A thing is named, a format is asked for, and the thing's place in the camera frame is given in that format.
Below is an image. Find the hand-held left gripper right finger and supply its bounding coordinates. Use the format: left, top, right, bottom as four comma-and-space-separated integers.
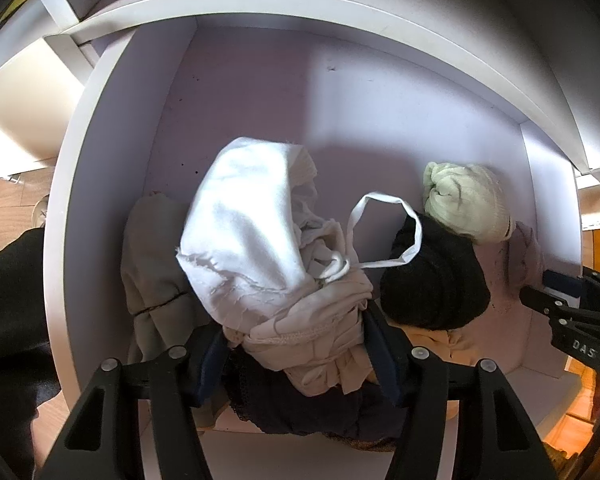
362, 302, 563, 480

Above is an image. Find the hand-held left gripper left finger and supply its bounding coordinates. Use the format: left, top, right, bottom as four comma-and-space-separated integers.
39, 327, 231, 480

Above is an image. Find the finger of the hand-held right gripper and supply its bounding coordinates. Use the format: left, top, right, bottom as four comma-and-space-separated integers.
521, 285, 600, 323
542, 266, 600, 306

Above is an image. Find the lilac sock ball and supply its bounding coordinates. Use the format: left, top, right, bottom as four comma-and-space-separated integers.
494, 220, 548, 306

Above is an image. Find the beige bra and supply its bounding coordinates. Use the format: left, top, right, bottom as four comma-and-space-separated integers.
370, 325, 480, 386

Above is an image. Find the black sock ball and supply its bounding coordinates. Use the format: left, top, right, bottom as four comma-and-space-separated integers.
380, 212, 491, 332

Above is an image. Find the navy lace garment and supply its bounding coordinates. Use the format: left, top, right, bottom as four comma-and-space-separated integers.
220, 345, 415, 451

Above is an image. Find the peach garment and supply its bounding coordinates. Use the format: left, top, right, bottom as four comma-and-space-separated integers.
120, 192, 231, 433

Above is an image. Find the light green sock ball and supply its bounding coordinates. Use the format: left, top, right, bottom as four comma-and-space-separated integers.
423, 161, 514, 246

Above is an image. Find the white garment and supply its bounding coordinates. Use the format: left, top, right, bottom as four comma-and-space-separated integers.
172, 136, 425, 401

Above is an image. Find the white drawer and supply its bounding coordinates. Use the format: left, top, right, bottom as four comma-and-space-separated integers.
47, 15, 585, 480

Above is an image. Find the white shoe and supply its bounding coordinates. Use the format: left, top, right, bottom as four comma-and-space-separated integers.
31, 197, 52, 231

